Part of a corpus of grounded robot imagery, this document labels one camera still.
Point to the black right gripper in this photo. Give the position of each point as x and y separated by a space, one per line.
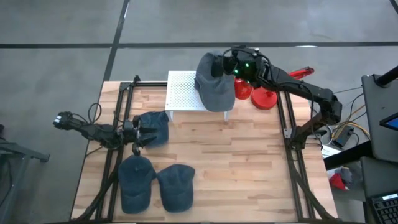
250 59

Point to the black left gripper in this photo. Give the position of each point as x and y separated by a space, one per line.
130 133

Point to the blue denim baseball cap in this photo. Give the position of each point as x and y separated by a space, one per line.
175 189
135 186
157 124

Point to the grey denim baseball cap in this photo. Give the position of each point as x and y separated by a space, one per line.
214 90

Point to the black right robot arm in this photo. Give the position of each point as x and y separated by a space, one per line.
311 90

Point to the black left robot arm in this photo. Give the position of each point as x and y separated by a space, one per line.
93 130

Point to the red round disc stand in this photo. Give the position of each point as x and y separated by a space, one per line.
242 90
264 99

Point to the white perforated metal shelf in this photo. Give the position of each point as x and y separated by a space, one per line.
182 93

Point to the red bar clamp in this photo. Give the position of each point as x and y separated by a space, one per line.
301 73

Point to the grey metal stand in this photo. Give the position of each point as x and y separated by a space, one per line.
18 152

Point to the white paper sheet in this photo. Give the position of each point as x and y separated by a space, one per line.
329 151

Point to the black power box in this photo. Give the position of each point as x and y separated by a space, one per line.
343 137

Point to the red cloth item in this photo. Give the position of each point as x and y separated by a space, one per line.
336 182

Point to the black monitor pole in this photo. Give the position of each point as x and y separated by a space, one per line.
387 77

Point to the grey glove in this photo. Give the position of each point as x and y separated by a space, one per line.
346 175

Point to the grey monitor back panel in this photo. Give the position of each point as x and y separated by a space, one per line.
379 124

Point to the blue lit screen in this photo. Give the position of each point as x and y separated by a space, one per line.
391 123

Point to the dark grey side desk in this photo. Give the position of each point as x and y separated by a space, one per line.
379 177

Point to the black keyboard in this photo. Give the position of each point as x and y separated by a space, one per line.
387 210

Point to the black aluminium rail frame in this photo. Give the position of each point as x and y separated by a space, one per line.
295 174
113 174

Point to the silver corner bracket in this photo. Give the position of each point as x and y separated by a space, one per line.
287 132

